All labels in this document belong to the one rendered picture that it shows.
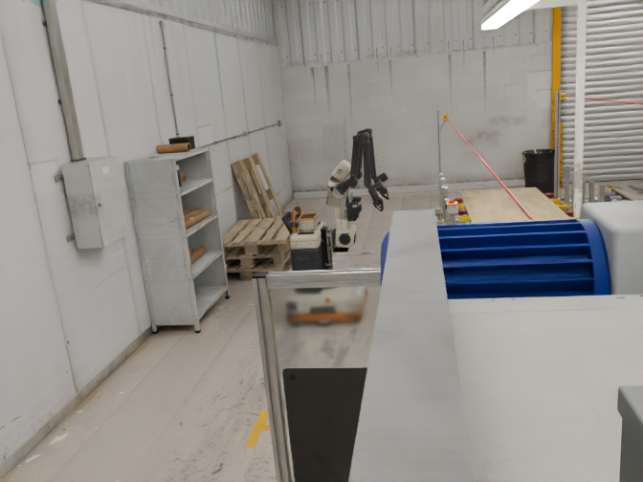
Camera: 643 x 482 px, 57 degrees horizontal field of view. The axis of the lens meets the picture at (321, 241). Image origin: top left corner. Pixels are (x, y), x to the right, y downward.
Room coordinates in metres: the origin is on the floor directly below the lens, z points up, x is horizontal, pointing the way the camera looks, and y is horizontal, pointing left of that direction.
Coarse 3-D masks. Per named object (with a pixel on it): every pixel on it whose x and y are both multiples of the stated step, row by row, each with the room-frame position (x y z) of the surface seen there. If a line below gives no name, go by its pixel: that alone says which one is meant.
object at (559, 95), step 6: (558, 90) 5.52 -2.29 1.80; (564, 90) 5.51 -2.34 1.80; (558, 96) 5.52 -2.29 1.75; (558, 102) 5.52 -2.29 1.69; (558, 108) 5.52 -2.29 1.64; (558, 114) 5.51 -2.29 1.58; (558, 120) 5.51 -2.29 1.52; (558, 126) 5.51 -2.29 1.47; (558, 132) 5.51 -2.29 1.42; (558, 138) 5.51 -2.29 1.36; (558, 144) 5.51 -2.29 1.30; (558, 150) 5.51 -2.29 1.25; (558, 156) 5.51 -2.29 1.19; (558, 162) 5.51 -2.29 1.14; (558, 168) 5.51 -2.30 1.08; (558, 174) 5.51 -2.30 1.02; (558, 180) 5.51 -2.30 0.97; (558, 186) 5.51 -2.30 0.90; (558, 192) 5.51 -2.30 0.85
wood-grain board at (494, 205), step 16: (464, 192) 5.64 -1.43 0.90; (480, 192) 5.57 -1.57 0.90; (496, 192) 5.50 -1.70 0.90; (512, 192) 5.43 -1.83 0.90; (528, 192) 5.36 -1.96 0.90; (480, 208) 4.85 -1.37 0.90; (496, 208) 4.80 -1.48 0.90; (512, 208) 4.75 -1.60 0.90; (528, 208) 4.70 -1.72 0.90; (544, 208) 4.64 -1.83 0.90; (560, 208) 4.60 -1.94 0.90
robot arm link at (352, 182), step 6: (354, 138) 4.75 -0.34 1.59; (360, 138) 4.75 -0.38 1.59; (354, 144) 4.77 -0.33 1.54; (354, 150) 4.77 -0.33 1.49; (354, 156) 4.77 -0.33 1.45; (354, 162) 4.77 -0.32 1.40; (354, 168) 4.77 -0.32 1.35; (354, 174) 4.76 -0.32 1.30; (348, 180) 4.75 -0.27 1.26; (354, 180) 4.75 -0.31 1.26; (354, 186) 4.75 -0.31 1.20
